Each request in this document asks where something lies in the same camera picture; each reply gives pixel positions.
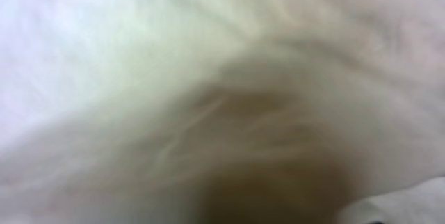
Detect beige cotton shorts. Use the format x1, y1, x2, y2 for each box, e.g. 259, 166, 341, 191
1, 0, 444, 223

